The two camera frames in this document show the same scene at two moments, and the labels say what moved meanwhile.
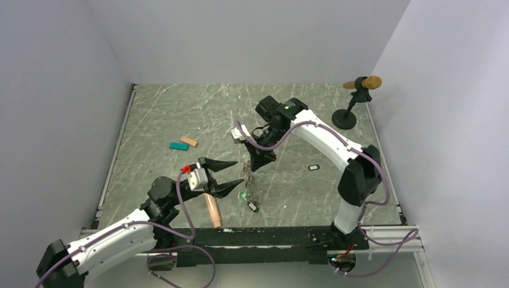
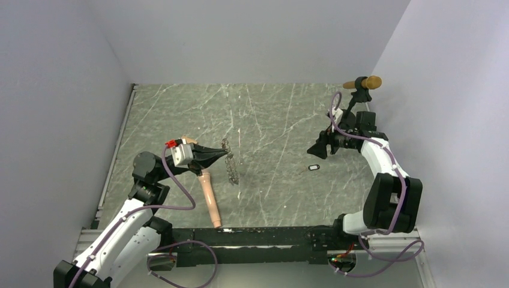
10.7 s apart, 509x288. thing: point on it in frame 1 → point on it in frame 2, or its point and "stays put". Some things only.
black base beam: (193, 246) stays put
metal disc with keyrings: (248, 184) → (230, 164)
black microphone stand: (346, 119) stays put
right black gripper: (260, 158) → (319, 149)
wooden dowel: (372, 82) stays put
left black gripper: (221, 189) → (200, 153)
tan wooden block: (188, 140) stays put
